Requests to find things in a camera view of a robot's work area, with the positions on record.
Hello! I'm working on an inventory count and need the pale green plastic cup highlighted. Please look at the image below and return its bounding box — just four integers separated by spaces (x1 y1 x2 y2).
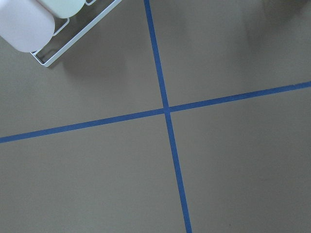
38 0 85 18

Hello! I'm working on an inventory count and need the white wire cup rack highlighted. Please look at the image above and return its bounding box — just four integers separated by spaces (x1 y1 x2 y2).
31 0 121 67

